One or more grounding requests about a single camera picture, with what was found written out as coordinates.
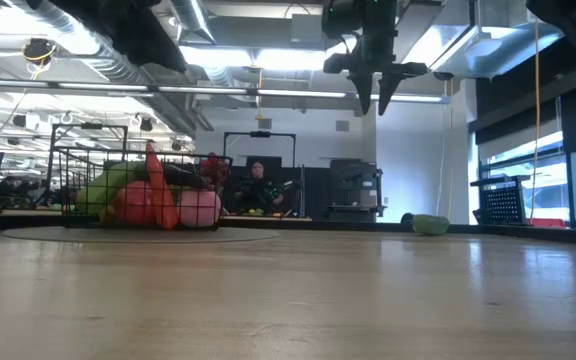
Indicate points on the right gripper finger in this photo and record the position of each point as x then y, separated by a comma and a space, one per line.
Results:
389, 92
364, 92

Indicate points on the dark red grapes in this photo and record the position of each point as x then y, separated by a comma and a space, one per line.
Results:
215, 170

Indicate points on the orange red carrot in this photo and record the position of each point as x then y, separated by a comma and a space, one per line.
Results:
160, 195

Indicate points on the green pickle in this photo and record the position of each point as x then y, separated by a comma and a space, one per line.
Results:
108, 187

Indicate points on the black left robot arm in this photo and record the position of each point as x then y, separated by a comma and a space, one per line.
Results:
118, 30

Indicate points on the black equipment cabinet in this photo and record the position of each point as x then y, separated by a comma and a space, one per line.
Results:
355, 185

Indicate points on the small grey hanging box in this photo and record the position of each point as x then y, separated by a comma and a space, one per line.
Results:
264, 123

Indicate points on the bright ceiling light panel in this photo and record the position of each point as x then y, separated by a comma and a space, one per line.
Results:
248, 57

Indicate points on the person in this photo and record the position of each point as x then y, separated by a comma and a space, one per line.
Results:
258, 180

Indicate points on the green cucumber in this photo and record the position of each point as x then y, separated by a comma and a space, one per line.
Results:
430, 224

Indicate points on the black perforated cart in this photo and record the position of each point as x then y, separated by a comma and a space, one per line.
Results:
503, 202

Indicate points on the red flat item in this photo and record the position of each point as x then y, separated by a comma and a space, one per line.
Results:
548, 223

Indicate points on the grey round mat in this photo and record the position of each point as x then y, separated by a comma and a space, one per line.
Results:
138, 234

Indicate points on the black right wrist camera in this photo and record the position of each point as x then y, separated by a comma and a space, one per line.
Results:
337, 63

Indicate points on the silver horizontal frame bar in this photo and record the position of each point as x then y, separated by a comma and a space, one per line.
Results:
268, 91

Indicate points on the black gantry frame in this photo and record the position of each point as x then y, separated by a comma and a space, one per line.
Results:
259, 134
55, 135

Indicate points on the silver rectangular air duct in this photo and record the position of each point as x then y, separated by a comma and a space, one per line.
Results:
513, 50

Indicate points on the black aluminium rail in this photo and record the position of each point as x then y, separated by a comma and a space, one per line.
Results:
348, 226
543, 235

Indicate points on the small silver ventilation duct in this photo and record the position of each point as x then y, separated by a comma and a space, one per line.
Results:
193, 20

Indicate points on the large silver ventilation duct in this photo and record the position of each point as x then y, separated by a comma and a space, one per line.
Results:
93, 60

